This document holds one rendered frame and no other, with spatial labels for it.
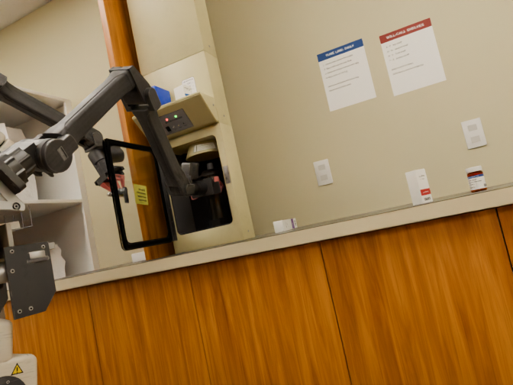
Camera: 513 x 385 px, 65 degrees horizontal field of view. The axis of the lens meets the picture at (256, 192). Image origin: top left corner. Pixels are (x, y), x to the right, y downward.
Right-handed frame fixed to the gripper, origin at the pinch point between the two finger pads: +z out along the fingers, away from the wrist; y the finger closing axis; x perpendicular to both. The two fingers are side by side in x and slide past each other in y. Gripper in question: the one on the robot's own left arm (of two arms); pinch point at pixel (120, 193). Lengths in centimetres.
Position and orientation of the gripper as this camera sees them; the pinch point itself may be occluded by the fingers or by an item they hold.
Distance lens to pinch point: 157.7
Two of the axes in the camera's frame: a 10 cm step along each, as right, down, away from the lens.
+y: -7.4, 6.1, 2.9
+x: -3.6, 0.1, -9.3
